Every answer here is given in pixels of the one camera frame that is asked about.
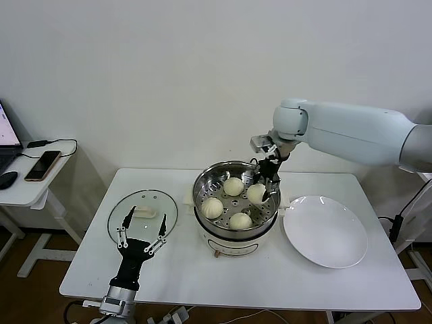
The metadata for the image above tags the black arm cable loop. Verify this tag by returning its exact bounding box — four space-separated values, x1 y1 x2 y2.
63 300 85 324

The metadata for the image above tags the black computer mouse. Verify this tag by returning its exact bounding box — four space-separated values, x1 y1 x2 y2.
0 171 19 190

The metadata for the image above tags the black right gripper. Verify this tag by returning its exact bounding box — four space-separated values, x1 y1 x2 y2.
241 157 284 203

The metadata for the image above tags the thin black charger cable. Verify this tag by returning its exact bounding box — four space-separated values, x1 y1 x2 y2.
15 137 78 159

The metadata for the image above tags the white round plate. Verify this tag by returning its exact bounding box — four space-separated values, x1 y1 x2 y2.
282 194 369 269

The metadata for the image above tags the black power cable with adapter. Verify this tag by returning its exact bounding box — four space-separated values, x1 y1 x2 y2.
377 178 432 243

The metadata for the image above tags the white steamed baozi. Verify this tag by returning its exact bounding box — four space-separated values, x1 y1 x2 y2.
229 212 253 230
201 197 224 219
246 184 267 205
223 177 244 196

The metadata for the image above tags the stainless steel steamer basket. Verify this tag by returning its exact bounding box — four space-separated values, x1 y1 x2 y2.
182 161 291 237

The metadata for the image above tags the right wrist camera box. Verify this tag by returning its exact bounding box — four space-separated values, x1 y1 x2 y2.
249 134 276 153

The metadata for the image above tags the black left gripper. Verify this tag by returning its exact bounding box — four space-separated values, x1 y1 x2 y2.
109 206 169 292

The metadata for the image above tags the round glass pot lid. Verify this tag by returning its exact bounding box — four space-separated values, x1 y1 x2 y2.
107 189 179 244

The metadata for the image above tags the black smartphone gold edge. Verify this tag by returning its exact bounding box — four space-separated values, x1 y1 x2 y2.
24 150 63 182

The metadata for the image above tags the black open laptop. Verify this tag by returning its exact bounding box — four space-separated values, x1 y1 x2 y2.
0 99 24 173

